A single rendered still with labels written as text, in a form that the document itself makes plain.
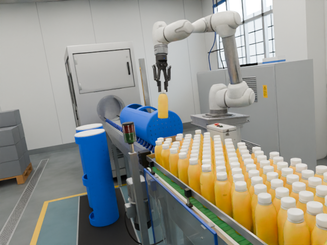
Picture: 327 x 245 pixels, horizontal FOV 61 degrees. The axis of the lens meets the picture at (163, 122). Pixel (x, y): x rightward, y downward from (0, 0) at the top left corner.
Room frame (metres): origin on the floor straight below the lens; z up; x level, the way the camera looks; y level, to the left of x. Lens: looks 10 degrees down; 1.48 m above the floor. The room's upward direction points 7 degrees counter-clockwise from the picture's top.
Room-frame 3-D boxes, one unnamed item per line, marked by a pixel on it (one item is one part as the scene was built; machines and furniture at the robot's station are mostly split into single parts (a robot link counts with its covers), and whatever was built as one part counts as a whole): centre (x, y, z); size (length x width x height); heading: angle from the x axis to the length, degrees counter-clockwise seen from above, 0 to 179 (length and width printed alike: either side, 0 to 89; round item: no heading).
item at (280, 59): (3.35, -1.38, 1.48); 0.24 x 0.12 x 0.08; 23
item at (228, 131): (1.80, -0.37, 1.05); 0.20 x 0.10 x 0.10; 20
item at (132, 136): (1.41, 0.18, 1.18); 0.06 x 0.06 x 0.05
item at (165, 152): (1.57, 0.00, 0.98); 0.07 x 0.07 x 0.17
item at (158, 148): (1.68, 0.04, 0.98); 0.07 x 0.07 x 0.17
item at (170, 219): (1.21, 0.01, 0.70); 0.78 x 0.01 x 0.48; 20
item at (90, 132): (2.58, 0.70, 1.03); 0.28 x 0.28 x 0.01
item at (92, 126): (2.97, 0.80, 1.03); 0.28 x 0.28 x 0.01
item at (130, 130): (1.41, 0.18, 1.23); 0.06 x 0.06 x 0.04
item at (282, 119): (4.12, -1.21, 0.72); 2.15 x 0.54 x 1.45; 15
